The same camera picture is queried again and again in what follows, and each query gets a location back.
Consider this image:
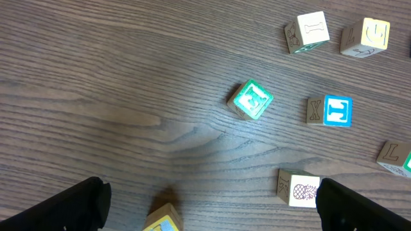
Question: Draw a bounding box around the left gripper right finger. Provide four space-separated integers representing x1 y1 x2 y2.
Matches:
316 178 410 231

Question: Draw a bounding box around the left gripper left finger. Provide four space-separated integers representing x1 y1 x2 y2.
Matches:
1 176 112 231

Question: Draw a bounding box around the wooden block yellow side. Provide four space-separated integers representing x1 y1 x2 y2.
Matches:
277 169 320 208

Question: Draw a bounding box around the green number 7 block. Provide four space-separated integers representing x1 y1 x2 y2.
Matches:
376 141 410 178

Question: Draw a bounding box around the yellow top block near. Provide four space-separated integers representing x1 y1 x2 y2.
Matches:
143 203 184 231

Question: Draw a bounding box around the blue letter T block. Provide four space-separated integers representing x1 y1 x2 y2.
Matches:
306 95 353 127

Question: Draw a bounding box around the green letter block left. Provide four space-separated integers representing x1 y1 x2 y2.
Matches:
227 79 274 120

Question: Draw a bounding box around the yellow top block far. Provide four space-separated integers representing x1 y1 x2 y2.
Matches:
340 17 390 58

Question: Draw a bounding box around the white block green side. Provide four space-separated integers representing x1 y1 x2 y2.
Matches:
284 11 330 54

